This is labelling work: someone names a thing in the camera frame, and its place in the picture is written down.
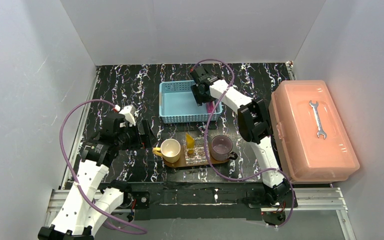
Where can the purple mug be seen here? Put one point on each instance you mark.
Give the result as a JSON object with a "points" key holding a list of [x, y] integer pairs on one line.
{"points": [[222, 148]]}

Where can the light blue plastic basket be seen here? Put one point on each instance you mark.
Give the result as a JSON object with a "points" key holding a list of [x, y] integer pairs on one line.
{"points": [[177, 103]]}

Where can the yellow mug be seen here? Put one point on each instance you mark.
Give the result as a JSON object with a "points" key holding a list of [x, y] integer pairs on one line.
{"points": [[169, 150]]}

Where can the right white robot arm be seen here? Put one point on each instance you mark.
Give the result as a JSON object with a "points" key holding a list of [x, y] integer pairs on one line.
{"points": [[254, 126]]}

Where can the pink toothpaste tube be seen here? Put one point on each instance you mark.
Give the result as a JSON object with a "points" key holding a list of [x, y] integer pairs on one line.
{"points": [[210, 106]]}

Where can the yellow toothpaste tube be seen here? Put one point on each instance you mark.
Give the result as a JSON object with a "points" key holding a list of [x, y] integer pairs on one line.
{"points": [[190, 144]]}

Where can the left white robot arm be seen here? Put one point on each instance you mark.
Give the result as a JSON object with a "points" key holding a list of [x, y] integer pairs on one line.
{"points": [[80, 218]]}

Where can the silver open-end wrench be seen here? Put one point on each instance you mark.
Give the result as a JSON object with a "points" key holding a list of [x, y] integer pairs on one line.
{"points": [[320, 131]]}

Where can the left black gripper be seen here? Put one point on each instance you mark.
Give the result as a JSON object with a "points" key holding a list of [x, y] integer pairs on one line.
{"points": [[146, 133]]}

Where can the clear textured acrylic holder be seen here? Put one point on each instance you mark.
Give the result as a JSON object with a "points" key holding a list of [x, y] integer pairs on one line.
{"points": [[194, 151]]}

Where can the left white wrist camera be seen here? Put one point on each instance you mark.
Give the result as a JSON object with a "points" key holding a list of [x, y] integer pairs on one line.
{"points": [[128, 111]]}

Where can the pink translucent storage box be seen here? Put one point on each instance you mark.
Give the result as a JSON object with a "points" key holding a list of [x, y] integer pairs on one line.
{"points": [[304, 157]]}

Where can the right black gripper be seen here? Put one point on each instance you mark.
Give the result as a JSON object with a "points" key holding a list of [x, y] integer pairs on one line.
{"points": [[200, 94]]}

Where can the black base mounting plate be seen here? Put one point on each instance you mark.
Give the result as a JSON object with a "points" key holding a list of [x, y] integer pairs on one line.
{"points": [[200, 200]]}

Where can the oval wooden tray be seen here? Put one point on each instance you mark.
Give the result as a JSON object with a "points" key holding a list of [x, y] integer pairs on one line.
{"points": [[198, 158]]}

